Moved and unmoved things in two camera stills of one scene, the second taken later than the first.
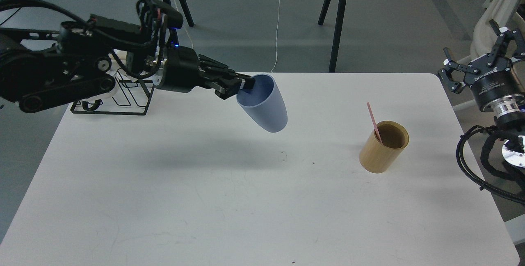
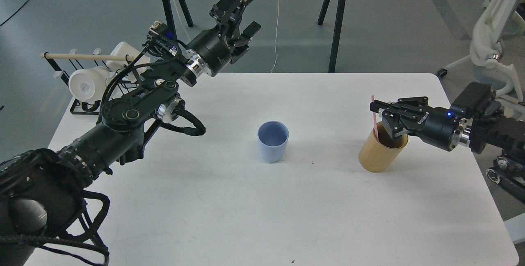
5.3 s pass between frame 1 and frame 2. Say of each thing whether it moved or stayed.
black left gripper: moved
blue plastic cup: moved
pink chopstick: moved
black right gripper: moved
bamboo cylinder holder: stayed
